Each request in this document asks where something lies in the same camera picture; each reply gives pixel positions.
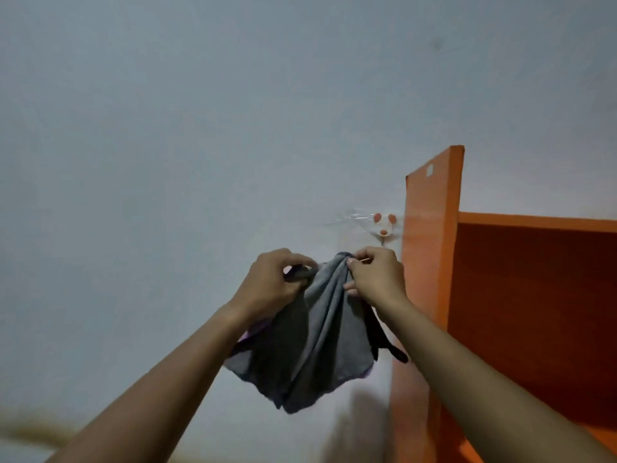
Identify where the person's left hand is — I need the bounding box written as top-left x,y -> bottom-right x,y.
226,248 -> 319,329

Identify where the person's right hand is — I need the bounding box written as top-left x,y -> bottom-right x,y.
342,246 -> 411,314

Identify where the purple cleaning cloth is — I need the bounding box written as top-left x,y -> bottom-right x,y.
223,251 -> 409,415

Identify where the orange wooden bookshelf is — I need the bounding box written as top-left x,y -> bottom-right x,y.
389,145 -> 617,463

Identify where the person's right forearm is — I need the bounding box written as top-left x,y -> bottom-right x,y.
378,298 -> 617,463

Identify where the person's left forearm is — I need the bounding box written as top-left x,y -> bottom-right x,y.
46,305 -> 247,463

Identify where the clear adhesive wall hook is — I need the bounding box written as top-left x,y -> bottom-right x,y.
327,208 -> 404,248

